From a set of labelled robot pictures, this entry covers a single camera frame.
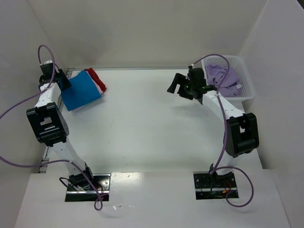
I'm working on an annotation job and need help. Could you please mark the blue t shirt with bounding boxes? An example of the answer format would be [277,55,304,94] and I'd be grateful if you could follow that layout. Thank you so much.
[61,70,102,111]

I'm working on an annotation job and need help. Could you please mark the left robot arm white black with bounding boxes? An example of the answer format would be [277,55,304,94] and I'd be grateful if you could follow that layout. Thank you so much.
[26,60,94,190]

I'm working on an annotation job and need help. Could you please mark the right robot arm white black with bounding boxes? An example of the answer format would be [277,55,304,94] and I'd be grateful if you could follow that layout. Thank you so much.
[167,67,259,186]

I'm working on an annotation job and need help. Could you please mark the lavender t shirt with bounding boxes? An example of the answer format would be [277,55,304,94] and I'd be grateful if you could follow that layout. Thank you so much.
[205,64,242,97]

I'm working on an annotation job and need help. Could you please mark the dark red folded t shirt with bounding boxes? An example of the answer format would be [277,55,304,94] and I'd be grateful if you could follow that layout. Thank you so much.
[85,68,106,93]

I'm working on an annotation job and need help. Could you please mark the pink folded t shirt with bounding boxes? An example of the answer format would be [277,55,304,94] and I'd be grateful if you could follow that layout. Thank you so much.
[70,68,106,112]

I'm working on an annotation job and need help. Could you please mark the white plastic basket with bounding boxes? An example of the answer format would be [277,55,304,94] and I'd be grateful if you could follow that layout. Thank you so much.
[201,55,255,103]

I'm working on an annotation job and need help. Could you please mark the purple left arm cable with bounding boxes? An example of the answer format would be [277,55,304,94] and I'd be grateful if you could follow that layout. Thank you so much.
[0,45,106,211]

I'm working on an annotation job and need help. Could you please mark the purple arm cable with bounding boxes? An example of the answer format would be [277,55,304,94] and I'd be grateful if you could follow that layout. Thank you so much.
[0,45,106,211]
[192,54,255,207]

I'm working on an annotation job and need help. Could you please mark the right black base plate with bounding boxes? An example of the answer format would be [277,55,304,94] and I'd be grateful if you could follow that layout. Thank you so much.
[193,172,239,200]

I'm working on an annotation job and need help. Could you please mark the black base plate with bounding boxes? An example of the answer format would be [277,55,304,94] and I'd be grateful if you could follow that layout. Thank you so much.
[61,174,111,202]
[193,172,239,200]

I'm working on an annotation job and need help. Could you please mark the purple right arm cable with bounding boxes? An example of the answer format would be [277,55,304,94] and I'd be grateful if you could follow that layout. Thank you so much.
[192,54,255,207]

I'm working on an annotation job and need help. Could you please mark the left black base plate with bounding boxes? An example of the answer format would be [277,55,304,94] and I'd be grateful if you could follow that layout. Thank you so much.
[61,174,111,202]

